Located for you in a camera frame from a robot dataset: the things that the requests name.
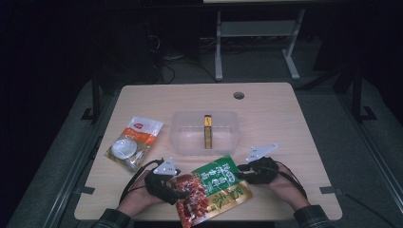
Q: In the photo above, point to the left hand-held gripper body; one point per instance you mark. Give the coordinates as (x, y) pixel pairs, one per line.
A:
(160, 183)

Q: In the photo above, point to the white and orange food packet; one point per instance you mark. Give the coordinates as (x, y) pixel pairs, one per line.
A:
(134, 142)

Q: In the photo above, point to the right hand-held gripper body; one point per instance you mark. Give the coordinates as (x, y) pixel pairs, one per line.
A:
(264, 171)

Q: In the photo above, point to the green and gold food pouch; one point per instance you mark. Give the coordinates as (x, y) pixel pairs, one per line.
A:
(218, 186)

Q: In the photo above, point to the grey tape strip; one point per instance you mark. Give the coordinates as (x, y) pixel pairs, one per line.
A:
(329, 190)
(85, 190)

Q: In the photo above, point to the black metal stand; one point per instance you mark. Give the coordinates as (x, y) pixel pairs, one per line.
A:
(358, 95)
(95, 95)

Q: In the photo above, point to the white metal table frame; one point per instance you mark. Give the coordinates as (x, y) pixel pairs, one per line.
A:
(253, 28)

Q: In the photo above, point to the clear plastic container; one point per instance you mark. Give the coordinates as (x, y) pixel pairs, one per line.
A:
(190, 139)

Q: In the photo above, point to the yellow stick packet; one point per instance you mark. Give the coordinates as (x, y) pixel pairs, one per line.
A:
(207, 133)

